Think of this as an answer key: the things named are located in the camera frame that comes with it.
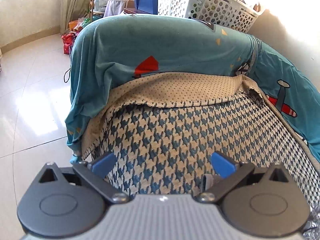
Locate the teal cartoon bed sheet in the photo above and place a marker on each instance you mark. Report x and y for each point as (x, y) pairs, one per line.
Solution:
(117, 49)

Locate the white perforated laundry basket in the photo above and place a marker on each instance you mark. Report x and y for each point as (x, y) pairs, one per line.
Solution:
(228, 13)

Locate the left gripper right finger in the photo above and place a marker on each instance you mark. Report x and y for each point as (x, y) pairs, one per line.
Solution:
(262, 202)

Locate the blue white houndstooth mat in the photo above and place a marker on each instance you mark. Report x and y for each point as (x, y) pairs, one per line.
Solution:
(164, 128)

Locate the beige curtain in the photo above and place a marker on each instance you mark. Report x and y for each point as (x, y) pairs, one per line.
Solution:
(72, 10)

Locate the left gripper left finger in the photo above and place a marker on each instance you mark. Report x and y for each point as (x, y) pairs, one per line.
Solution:
(65, 202)

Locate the red plastic bag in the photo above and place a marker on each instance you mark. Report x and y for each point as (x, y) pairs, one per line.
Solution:
(68, 41)

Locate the grey patterned fleece garment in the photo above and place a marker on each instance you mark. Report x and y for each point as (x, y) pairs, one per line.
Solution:
(311, 229)

